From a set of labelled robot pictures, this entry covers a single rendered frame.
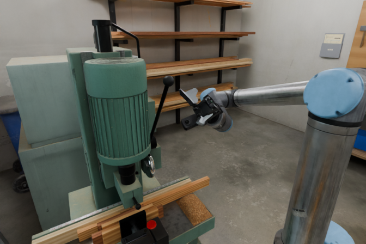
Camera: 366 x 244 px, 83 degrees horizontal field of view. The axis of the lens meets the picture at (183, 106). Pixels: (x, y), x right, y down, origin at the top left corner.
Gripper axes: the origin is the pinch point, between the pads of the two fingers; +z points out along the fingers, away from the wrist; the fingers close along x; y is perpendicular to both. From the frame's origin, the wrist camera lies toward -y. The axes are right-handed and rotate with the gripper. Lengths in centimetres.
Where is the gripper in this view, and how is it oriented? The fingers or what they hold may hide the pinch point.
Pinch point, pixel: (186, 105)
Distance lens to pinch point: 72.1
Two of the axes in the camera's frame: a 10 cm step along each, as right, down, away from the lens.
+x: 4.3, 7.6, -4.9
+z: -4.8, -2.7, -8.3
